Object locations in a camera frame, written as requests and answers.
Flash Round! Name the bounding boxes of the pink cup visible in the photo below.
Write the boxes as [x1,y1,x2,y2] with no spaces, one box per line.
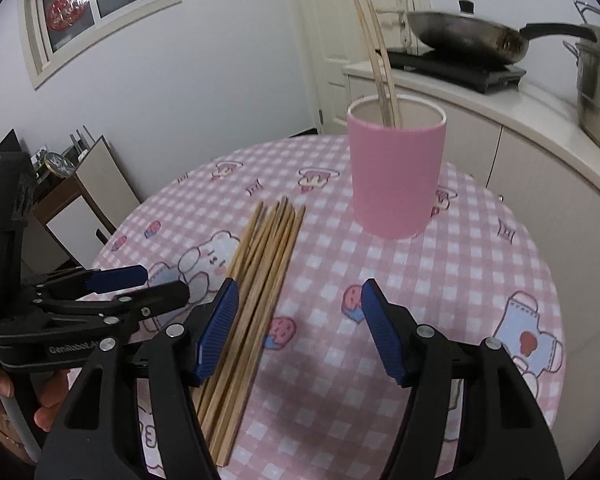
[346,94,448,239]

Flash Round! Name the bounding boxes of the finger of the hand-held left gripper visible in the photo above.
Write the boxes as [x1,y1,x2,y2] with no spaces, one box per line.
[37,280,191,333]
[32,265,149,301]

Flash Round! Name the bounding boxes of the black induction cooktop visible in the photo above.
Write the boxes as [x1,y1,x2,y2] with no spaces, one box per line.
[385,47,527,95]

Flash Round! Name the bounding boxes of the white counter cabinet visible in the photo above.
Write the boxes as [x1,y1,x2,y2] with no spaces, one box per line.
[342,60,600,461]

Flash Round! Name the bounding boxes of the steel wok with black handle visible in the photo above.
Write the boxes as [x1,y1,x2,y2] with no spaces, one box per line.
[406,10,598,66]

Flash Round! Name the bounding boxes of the pink checked tablecloth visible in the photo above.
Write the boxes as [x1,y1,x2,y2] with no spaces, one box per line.
[87,134,567,480]

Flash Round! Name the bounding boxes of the pile of wooden chopsticks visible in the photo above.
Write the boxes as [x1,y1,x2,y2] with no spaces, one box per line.
[195,197,307,467]

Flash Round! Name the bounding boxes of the white panel door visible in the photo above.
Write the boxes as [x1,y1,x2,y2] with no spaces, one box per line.
[290,0,431,136]

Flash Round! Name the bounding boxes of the silver door handle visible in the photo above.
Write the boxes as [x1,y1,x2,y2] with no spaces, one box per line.
[380,0,413,53]

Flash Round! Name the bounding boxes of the slender bamboo chopstick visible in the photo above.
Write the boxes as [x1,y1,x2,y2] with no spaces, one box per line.
[363,0,403,129]
[352,0,392,127]

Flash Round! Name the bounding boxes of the white framed window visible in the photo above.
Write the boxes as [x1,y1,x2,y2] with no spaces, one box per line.
[17,0,183,91]

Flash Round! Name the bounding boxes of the round desk clock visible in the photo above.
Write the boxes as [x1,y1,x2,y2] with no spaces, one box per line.
[44,152,76,178]

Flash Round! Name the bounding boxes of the glass wok lid black knob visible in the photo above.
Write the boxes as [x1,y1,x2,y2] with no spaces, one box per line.
[407,0,523,36]

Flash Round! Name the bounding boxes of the red paper-cut decoration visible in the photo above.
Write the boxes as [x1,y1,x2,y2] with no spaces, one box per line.
[46,0,89,32]

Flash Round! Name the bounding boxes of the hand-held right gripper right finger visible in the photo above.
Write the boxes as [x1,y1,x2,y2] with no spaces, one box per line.
[360,277,566,480]

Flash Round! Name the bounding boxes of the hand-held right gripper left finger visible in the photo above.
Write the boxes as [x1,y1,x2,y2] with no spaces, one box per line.
[34,277,241,480]

